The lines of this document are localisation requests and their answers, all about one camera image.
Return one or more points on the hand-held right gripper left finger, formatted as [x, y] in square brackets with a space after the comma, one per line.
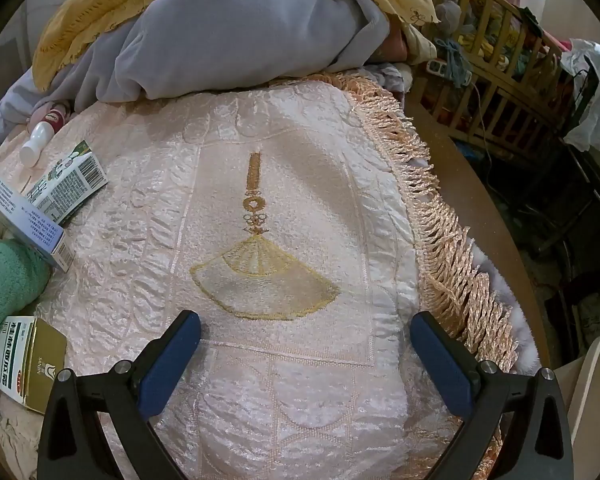
[172, 360]

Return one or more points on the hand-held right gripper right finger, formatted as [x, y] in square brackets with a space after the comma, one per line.
[437, 360]

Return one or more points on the white green rainbow medicine box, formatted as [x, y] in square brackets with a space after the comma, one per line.
[10, 360]

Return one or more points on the white milk carton cow print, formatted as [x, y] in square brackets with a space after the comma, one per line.
[75, 180]

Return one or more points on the white fleece blanket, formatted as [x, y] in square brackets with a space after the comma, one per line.
[500, 285]

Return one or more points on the white plastic bin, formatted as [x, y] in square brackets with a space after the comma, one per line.
[595, 385]

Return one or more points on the green towel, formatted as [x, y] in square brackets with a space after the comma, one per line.
[10, 280]

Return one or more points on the long white blue medicine box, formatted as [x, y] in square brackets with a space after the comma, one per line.
[15, 210]

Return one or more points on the pink embroidered fringed bedspread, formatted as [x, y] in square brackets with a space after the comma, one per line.
[305, 185]

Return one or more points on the white bottle with red label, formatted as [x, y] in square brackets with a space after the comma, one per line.
[40, 135]

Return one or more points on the wooden crib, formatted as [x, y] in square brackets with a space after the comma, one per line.
[510, 90]

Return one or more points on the white power strip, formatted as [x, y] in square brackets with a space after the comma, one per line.
[437, 66]

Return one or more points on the grey blanket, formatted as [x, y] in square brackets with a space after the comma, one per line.
[230, 35]

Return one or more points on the grey plush toy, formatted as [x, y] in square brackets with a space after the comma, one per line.
[447, 15]

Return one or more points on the yellow quilt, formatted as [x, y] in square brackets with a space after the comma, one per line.
[105, 0]

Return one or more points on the wooden bed frame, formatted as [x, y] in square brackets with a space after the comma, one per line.
[470, 185]

